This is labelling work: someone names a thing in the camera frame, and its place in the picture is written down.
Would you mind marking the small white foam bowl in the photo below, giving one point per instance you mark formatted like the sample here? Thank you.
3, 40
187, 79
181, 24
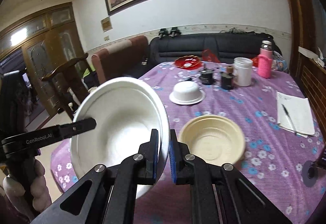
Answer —
126, 110

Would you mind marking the wooden cabinet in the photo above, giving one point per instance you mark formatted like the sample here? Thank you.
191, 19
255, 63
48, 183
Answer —
47, 39

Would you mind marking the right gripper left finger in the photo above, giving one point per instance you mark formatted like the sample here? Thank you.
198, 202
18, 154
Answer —
107, 194

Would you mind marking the far red flower plate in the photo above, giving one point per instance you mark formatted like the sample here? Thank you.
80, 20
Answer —
190, 62

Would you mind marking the pink knitted bottle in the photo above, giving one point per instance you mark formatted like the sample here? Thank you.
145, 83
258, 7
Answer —
265, 59

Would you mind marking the white notepad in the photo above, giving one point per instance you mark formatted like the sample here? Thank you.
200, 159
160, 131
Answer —
300, 113

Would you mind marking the black jar right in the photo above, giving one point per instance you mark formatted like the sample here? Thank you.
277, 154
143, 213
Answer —
227, 81

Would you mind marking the dark wooden chair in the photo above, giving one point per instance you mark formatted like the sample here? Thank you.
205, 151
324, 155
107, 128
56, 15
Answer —
74, 82

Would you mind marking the small wall plaque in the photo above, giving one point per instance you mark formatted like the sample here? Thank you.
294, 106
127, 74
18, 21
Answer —
106, 24

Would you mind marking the black jar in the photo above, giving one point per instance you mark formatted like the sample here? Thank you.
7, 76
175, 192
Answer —
206, 76
227, 81

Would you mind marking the red plastic bag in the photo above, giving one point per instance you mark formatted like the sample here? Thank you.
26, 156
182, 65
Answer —
209, 56

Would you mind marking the cream plastic bowl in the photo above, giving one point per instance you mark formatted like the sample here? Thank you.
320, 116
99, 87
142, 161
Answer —
216, 139

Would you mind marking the brown armchair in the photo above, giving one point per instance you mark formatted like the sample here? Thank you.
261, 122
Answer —
123, 58

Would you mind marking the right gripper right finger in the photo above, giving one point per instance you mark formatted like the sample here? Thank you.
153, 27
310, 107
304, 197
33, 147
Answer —
219, 194

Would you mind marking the black leather sofa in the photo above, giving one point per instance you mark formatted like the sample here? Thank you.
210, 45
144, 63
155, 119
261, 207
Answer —
225, 46

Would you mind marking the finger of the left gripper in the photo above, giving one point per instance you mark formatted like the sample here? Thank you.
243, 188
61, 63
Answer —
76, 128

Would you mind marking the black jar left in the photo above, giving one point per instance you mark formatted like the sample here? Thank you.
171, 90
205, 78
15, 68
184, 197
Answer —
206, 76

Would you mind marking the purple floral tablecloth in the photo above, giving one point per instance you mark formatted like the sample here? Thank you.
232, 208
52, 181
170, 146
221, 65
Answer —
273, 158

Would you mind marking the white plastic jar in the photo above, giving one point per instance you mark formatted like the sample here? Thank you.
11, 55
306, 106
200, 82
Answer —
243, 71

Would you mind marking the brown cork lid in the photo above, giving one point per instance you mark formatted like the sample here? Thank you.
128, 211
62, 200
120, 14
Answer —
229, 70

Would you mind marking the black pen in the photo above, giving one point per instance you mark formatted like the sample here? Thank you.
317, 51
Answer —
289, 118

